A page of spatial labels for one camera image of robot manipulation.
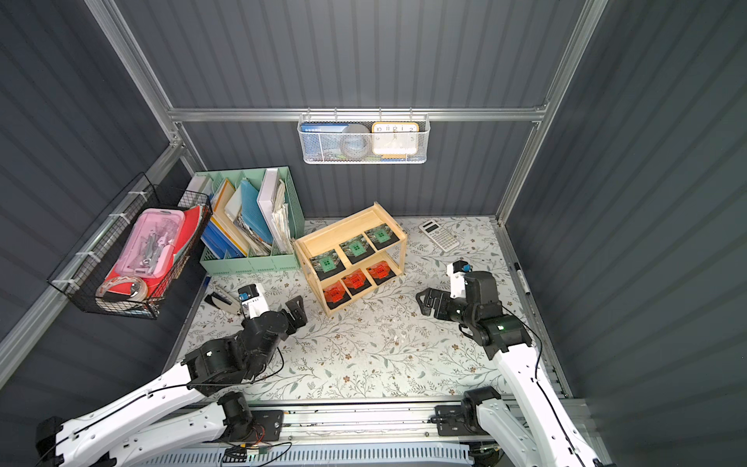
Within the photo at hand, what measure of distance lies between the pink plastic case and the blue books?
130 millimetres

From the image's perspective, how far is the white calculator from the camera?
114 cm

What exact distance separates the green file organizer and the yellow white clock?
349mm

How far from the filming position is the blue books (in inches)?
36.9
